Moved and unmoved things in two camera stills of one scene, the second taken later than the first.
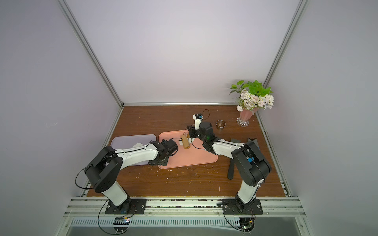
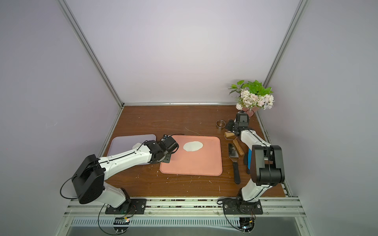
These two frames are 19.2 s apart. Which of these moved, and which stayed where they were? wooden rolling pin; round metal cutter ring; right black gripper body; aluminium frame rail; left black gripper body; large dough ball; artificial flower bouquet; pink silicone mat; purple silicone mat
Moved: wooden rolling pin; pink silicone mat; right black gripper body
Stayed: left black gripper body; purple silicone mat; round metal cutter ring; large dough ball; aluminium frame rail; artificial flower bouquet
